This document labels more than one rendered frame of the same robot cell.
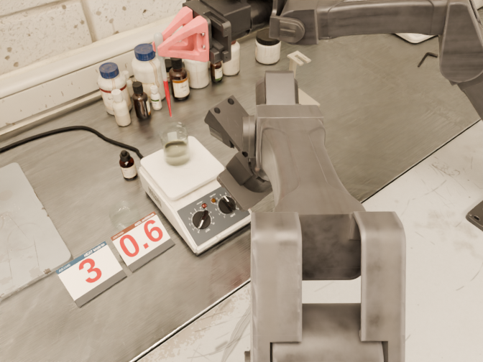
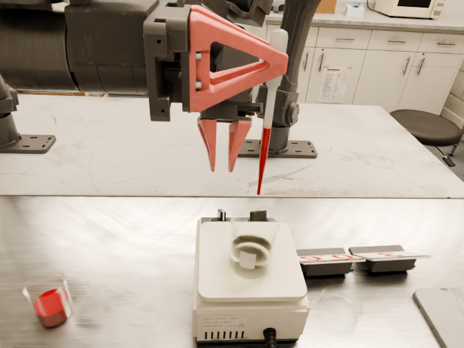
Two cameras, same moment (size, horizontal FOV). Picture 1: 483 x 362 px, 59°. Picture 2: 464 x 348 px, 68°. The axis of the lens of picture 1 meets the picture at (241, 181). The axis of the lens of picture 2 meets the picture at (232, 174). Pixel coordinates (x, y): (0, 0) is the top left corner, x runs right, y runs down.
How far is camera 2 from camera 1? 0.88 m
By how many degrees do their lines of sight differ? 93
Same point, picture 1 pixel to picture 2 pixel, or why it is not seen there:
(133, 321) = (349, 216)
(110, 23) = not seen: outside the picture
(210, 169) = (217, 230)
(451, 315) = (143, 134)
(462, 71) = not seen: hidden behind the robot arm
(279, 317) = not seen: outside the picture
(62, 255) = (426, 296)
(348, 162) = (32, 230)
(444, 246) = (89, 150)
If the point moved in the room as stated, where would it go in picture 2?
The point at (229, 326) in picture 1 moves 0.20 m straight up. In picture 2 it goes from (275, 184) to (291, 88)
